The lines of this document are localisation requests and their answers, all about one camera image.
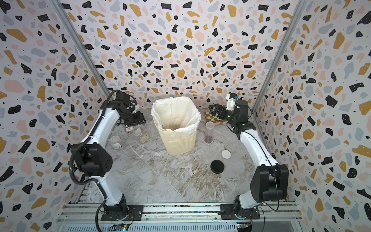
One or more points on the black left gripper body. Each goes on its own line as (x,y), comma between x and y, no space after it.
(136,118)

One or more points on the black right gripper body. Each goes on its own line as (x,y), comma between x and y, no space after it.
(225,114)

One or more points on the black lid brown jar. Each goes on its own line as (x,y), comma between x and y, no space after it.
(141,133)

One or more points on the white round jar lid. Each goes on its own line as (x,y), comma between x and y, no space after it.
(226,154)

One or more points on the black round jar lid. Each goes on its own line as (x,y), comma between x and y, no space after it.
(217,166)

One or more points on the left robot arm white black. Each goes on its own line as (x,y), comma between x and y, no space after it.
(90,162)

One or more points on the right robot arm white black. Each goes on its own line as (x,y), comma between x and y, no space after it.
(270,179)

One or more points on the wooden folding chess board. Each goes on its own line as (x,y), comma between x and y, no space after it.
(209,118)

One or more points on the small playing card box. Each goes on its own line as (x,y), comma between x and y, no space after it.
(128,129)

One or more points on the white plastic bin liner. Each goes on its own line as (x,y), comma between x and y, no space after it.
(177,114)

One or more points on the cream ribbed trash bin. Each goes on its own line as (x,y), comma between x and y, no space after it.
(178,139)

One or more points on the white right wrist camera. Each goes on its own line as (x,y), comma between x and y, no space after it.
(231,101)

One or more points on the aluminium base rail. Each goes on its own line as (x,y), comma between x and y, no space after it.
(183,217)

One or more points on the aluminium corner post right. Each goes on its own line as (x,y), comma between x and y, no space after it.
(281,50)

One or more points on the aluminium corner post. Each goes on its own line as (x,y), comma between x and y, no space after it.
(281,50)
(59,10)

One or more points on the aluminium corner post left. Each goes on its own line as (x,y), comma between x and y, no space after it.
(59,10)

